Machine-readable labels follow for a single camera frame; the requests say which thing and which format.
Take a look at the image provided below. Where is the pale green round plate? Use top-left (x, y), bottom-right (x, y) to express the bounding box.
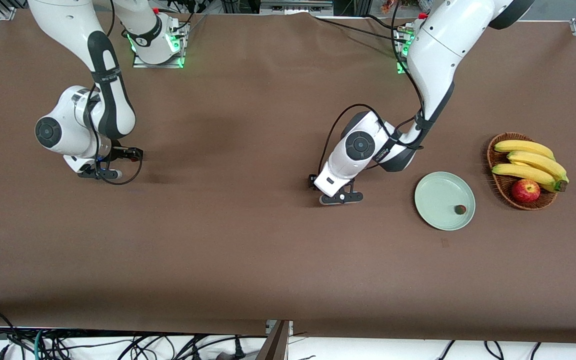
top-left (414, 171), bottom-right (476, 231)

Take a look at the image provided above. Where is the brown table cover sheet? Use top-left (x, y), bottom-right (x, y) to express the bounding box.
top-left (0, 9), bottom-right (576, 346)

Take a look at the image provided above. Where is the brown woven basket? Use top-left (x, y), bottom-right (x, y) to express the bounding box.
top-left (486, 132), bottom-right (559, 211)

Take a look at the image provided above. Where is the grey equipment box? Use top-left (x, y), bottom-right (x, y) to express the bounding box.
top-left (259, 0), bottom-right (335, 16)

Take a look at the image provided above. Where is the yellow banana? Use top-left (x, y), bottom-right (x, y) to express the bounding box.
top-left (494, 140), bottom-right (556, 161)
top-left (507, 151), bottom-right (569, 183)
top-left (491, 163), bottom-right (560, 193)

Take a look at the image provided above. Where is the red apple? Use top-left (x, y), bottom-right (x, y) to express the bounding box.
top-left (511, 179), bottom-right (541, 204)

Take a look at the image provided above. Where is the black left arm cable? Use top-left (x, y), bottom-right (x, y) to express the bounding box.
top-left (318, 0), bottom-right (426, 173)

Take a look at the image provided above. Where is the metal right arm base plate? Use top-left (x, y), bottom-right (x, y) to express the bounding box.
top-left (133, 24), bottom-right (189, 69)

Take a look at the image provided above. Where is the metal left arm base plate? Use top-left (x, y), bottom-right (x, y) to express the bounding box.
top-left (396, 25), bottom-right (417, 75)

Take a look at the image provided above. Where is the long black table cable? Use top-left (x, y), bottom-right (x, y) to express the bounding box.
top-left (313, 16), bottom-right (409, 43)

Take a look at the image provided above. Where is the aluminium frame post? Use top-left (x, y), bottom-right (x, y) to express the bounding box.
top-left (255, 320), bottom-right (294, 360)

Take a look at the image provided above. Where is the short black table cable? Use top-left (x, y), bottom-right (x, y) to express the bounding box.
top-left (365, 14), bottom-right (404, 31)

